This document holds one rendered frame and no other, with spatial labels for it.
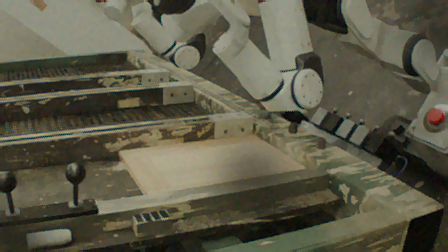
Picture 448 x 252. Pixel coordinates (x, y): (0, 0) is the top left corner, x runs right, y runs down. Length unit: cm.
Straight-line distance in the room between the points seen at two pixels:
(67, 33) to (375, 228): 442
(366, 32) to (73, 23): 396
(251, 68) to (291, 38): 12
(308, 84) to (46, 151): 66
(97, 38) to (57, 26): 46
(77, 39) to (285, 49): 419
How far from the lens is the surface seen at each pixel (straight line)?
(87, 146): 117
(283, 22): 89
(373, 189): 99
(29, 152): 116
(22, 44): 642
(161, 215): 87
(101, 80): 190
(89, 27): 495
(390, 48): 146
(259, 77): 83
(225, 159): 115
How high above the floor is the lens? 167
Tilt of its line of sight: 27 degrees down
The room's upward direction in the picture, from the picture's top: 56 degrees counter-clockwise
